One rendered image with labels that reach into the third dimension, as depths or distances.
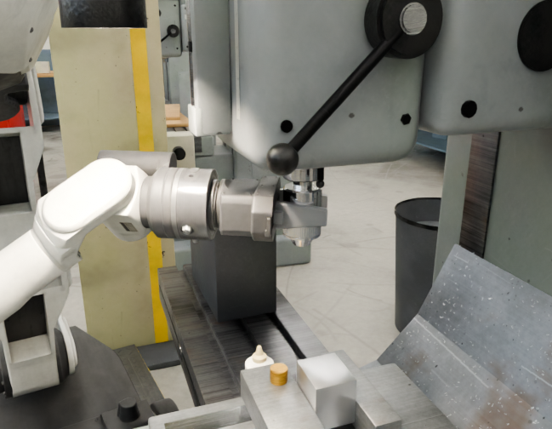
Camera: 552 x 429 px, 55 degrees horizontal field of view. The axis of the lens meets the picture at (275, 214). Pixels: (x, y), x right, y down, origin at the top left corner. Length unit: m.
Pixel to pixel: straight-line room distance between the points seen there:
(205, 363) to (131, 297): 1.66
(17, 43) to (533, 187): 0.75
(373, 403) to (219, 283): 0.43
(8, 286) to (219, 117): 0.31
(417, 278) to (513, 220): 1.74
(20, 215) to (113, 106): 1.22
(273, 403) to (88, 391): 0.93
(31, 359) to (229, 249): 0.59
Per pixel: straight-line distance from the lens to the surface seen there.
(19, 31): 0.80
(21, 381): 1.42
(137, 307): 2.59
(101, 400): 1.49
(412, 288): 2.66
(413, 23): 0.52
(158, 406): 1.39
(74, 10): 0.49
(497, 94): 0.61
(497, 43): 0.60
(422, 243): 2.53
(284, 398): 0.66
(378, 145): 0.56
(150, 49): 2.31
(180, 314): 1.07
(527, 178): 0.87
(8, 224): 1.16
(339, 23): 0.52
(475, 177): 0.95
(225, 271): 0.99
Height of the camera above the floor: 1.44
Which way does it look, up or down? 19 degrees down
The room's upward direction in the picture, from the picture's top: straight up
